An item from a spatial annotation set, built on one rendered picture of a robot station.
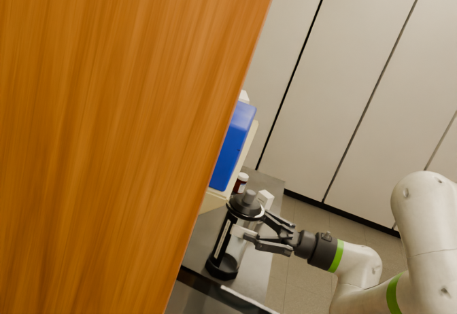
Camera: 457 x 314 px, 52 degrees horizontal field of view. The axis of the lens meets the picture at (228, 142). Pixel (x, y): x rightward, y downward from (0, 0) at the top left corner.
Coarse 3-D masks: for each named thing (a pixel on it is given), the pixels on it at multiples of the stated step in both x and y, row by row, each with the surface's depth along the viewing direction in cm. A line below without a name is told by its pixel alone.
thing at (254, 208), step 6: (246, 192) 126; (252, 192) 126; (234, 198) 127; (240, 198) 127; (246, 198) 126; (252, 198) 126; (234, 204) 125; (240, 204) 125; (246, 204) 126; (252, 204) 127; (258, 204) 128; (240, 210) 124; (246, 210) 124; (252, 210) 124; (258, 210) 126
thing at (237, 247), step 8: (232, 208) 124; (224, 216) 129; (248, 216) 123; (256, 216) 125; (240, 224) 125; (248, 224) 125; (232, 240) 127; (240, 240) 127; (232, 248) 128; (240, 248) 129; (224, 256) 129; (232, 256) 129; (240, 256) 131; (224, 264) 130; (232, 264) 131
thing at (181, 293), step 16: (192, 272) 62; (176, 288) 63; (192, 288) 62; (208, 288) 61; (224, 288) 61; (176, 304) 64; (192, 304) 63; (208, 304) 62; (224, 304) 61; (240, 304) 61; (256, 304) 60
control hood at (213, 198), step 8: (256, 120) 87; (256, 128) 84; (248, 136) 78; (248, 144) 75; (240, 160) 69; (240, 168) 67; (232, 176) 63; (232, 184) 62; (208, 192) 58; (216, 192) 58; (224, 192) 59; (208, 200) 58; (216, 200) 58; (224, 200) 58; (208, 208) 59
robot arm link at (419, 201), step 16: (416, 176) 88; (432, 176) 87; (400, 192) 88; (416, 192) 85; (432, 192) 84; (448, 192) 85; (400, 208) 87; (416, 208) 85; (432, 208) 84; (448, 208) 84; (400, 224) 88; (416, 224) 84; (432, 224) 83; (448, 224) 82; (416, 240) 84; (432, 240) 82; (448, 240) 81
